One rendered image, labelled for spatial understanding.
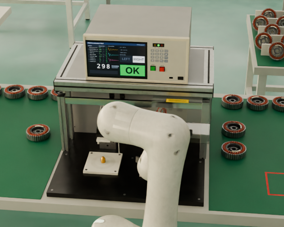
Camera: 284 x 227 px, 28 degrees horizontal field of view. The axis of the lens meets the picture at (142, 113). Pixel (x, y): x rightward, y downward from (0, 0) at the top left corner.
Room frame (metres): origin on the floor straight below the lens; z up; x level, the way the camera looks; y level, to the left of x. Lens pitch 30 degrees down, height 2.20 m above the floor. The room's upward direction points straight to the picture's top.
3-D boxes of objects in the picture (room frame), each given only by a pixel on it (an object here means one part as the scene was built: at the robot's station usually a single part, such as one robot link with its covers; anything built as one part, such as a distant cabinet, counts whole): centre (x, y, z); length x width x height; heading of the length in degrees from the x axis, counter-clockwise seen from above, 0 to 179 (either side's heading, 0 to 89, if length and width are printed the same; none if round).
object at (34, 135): (2.29, 0.50, 0.77); 0.11 x 0.11 x 0.04
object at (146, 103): (2.11, 0.04, 1.03); 0.62 x 0.01 x 0.03; 84
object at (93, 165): (2.03, 0.17, 0.78); 0.15 x 0.15 x 0.01; 84
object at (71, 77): (2.33, 0.01, 1.09); 0.68 x 0.44 x 0.05; 84
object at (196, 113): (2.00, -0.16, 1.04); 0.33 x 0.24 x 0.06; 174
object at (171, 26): (2.33, 0.00, 1.22); 0.44 x 0.39 x 0.20; 84
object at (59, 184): (2.03, 0.05, 0.76); 0.64 x 0.47 x 0.02; 84
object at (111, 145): (2.17, 0.15, 0.80); 0.08 x 0.05 x 0.06; 84
